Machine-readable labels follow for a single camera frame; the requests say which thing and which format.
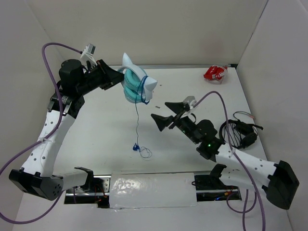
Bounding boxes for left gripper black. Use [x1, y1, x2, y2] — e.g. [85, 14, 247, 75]
[76, 59, 128, 95]

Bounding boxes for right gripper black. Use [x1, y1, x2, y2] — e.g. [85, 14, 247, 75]
[151, 102, 200, 144]

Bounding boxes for teal white cat-ear headphones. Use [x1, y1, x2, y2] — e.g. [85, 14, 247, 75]
[117, 53, 157, 104]

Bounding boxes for blue headphone cable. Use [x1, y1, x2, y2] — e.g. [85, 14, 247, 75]
[131, 76, 154, 159]

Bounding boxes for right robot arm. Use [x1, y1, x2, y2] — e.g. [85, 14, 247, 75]
[151, 102, 299, 210]

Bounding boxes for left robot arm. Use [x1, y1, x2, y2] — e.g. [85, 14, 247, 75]
[9, 59, 124, 201]

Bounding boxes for red crumpled wrapper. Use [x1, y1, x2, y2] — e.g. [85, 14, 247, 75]
[203, 65, 228, 84]

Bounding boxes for white taped front panel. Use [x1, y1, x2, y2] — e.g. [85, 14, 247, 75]
[109, 173, 197, 208]

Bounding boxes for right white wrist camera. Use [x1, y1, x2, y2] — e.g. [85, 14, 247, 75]
[183, 96, 197, 114]

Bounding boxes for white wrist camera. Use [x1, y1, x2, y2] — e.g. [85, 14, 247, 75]
[80, 43, 96, 62]
[183, 96, 197, 114]

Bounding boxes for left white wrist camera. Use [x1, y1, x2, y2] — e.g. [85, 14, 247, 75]
[80, 43, 96, 62]

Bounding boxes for aluminium frame rail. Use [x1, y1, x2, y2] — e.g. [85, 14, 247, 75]
[110, 64, 238, 70]

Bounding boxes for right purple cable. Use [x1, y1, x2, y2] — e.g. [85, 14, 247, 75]
[196, 91, 267, 231]

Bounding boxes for purple cable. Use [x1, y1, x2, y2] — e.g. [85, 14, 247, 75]
[196, 91, 267, 231]
[0, 42, 84, 223]

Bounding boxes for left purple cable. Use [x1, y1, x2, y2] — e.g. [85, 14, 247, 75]
[0, 42, 84, 223]

